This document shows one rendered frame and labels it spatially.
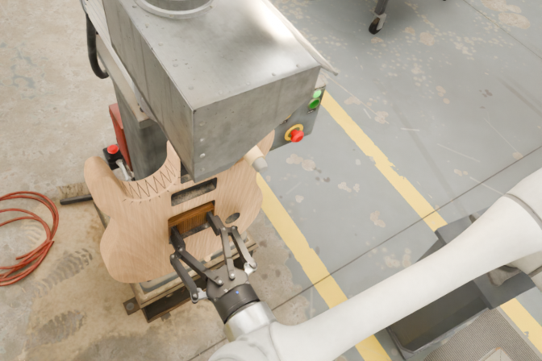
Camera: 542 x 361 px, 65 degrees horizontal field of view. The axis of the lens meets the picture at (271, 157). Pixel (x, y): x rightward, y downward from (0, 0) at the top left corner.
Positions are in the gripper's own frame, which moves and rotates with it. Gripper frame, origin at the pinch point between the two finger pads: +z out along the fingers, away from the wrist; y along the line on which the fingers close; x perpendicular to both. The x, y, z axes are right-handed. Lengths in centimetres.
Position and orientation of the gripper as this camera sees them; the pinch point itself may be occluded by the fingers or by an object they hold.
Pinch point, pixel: (192, 223)
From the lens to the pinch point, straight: 88.0
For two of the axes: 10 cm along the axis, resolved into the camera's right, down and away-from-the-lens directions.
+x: 1.4, -6.2, -7.7
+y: 8.4, -3.4, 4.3
